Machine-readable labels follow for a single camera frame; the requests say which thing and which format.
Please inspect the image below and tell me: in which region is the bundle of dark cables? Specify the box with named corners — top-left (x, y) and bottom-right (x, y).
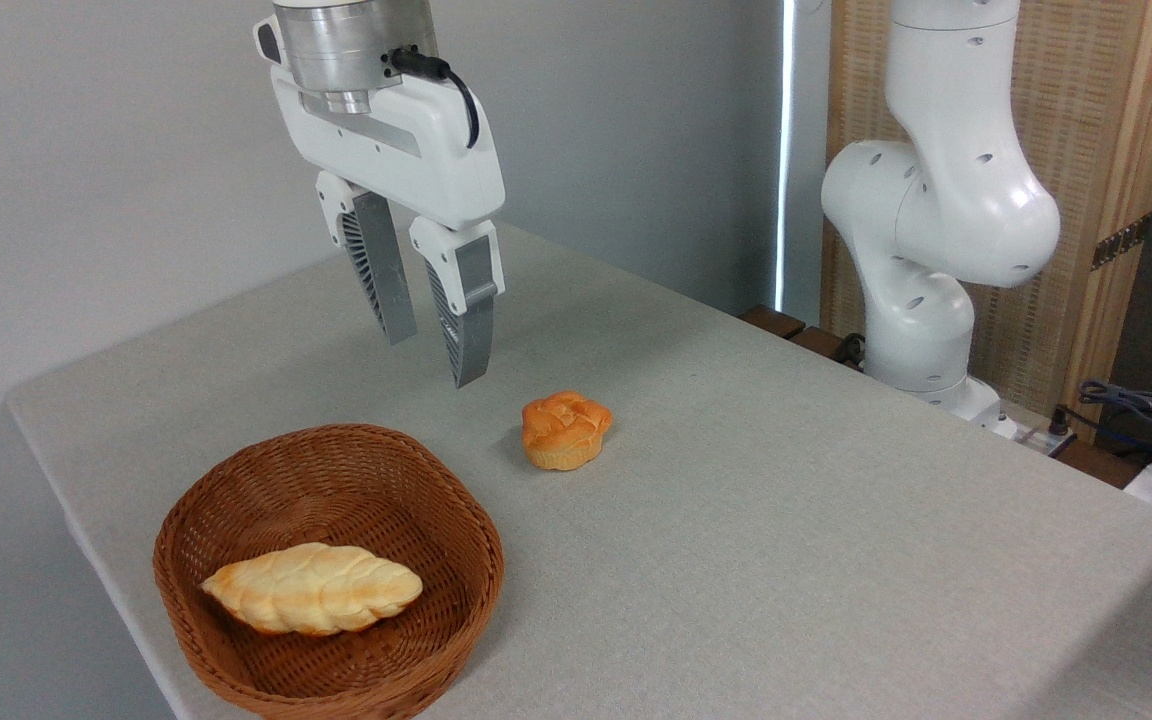
top-left (1051, 380), bottom-right (1152, 471)

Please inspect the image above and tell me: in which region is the small round orange bread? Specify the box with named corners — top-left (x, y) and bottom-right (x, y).
top-left (521, 390), bottom-right (614, 472)

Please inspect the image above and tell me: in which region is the metal screen hinge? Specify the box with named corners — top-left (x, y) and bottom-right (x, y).
top-left (1091, 213), bottom-right (1152, 271)

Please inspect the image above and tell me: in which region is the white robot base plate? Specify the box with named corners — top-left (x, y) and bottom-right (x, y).
top-left (971, 398), bottom-right (1077, 457)

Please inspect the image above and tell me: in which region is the brown wooden block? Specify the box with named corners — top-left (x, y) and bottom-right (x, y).
top-left (788, 325), bottom-right (865, 371)
top-left (739, 305), bottom-right (807, 341)

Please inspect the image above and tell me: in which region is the brown wicker basket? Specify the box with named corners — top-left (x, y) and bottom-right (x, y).
top-left (153, 423), bottom-right (505, 720)

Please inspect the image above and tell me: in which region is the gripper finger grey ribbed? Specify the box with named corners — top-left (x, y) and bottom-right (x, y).
top-left (408, 215), bottom-right (507, 389)
top-left (314, 170), bottom-right (419, 346)

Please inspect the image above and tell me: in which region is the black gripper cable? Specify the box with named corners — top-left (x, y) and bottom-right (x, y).
top-left (383, 47), bottom-right (482, 151)

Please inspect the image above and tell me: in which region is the long braided bread loaf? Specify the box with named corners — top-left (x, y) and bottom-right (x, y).
top-left (201, 542), bottom-right (424, 637)

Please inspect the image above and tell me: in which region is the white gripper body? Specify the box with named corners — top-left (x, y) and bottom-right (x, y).
top-left (254, 15), bottom-right (507, 232)

